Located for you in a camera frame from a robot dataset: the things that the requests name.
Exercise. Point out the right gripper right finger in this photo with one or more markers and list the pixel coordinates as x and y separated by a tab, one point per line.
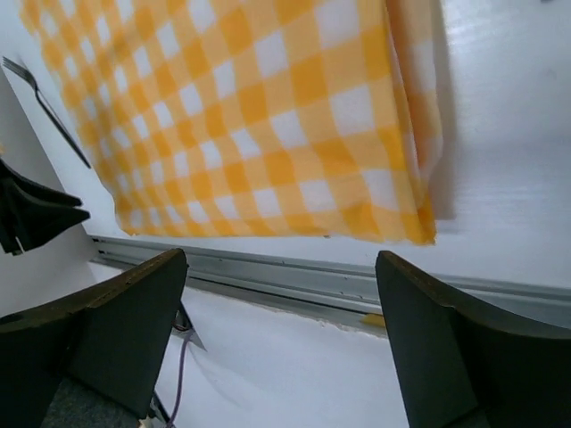
463	362

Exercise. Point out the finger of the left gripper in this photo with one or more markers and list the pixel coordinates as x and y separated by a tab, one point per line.
25	228
26	191

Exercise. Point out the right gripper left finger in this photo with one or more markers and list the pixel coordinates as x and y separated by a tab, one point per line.
107	341

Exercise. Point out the black fork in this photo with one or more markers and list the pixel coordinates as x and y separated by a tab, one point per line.
28	77

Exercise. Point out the yellow white checkered cloth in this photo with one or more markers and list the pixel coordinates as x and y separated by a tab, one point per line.
252	118

